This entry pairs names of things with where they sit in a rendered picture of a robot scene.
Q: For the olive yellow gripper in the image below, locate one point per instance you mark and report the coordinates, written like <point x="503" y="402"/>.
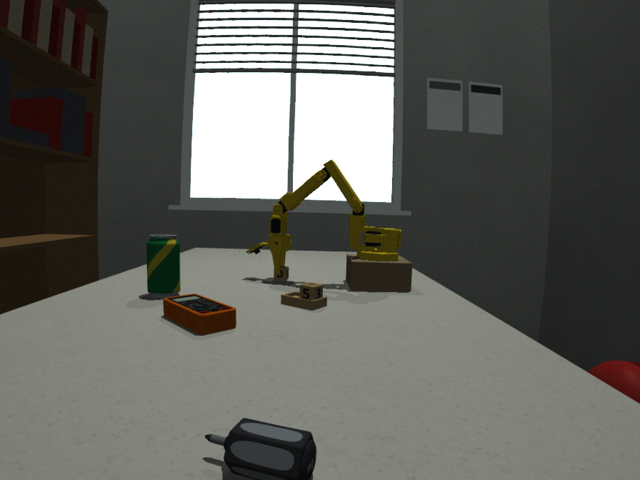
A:
<point x="278" y="251"/>

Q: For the green drink can with yellow stripe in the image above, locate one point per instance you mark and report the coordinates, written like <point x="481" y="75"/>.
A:
<point x="163" y="265"/>

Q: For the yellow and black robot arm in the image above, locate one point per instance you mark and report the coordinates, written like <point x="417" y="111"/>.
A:
<point x="384" y="238"/>

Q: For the orange digital multimeter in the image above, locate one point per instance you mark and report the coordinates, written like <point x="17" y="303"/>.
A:
<point x="200" y="314"/>

